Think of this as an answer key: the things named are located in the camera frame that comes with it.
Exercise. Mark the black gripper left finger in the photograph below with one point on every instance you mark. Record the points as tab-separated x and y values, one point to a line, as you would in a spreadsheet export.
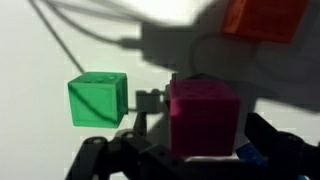
133	156

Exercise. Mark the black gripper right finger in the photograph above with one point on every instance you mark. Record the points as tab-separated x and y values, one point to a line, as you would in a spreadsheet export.
283	150

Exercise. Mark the pink block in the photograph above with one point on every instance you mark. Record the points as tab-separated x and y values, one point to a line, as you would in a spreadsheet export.
203	120

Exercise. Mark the blue block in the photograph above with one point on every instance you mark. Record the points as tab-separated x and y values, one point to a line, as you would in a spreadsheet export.
250	154

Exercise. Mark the green block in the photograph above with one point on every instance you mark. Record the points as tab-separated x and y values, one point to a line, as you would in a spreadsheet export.
96	101

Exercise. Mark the orange block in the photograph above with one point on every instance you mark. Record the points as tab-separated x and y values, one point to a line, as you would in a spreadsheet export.
265	20

